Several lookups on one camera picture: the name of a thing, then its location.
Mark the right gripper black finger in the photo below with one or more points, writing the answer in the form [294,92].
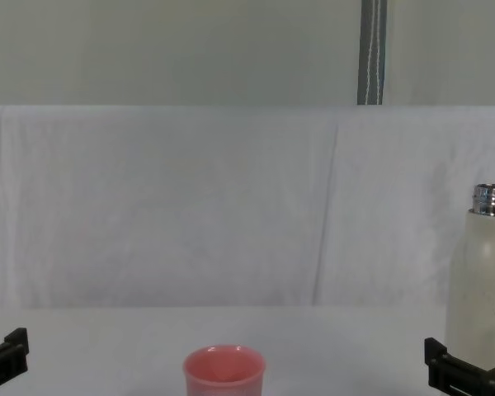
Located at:
[439,367]

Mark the white table cloth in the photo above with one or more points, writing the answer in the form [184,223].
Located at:
[189,206]

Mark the cream vacuum bottle steel neck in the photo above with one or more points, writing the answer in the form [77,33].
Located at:
[482,280]

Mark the pink cup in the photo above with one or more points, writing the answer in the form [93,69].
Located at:
[224,381]

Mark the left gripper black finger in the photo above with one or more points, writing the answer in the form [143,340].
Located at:
[12,354]

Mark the grey striped post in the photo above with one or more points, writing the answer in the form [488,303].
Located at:
[371,49]

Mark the white curtain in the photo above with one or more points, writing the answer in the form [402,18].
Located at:
[449,49]
[169,49]

